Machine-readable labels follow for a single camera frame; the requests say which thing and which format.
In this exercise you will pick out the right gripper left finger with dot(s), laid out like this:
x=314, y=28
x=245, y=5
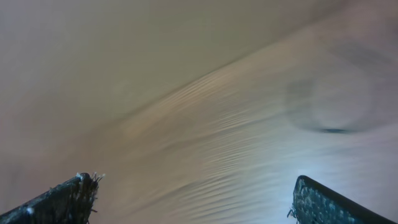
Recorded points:
x=68, y=203

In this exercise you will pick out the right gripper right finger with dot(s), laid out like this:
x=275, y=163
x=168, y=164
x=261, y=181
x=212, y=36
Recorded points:
x=314, y=203

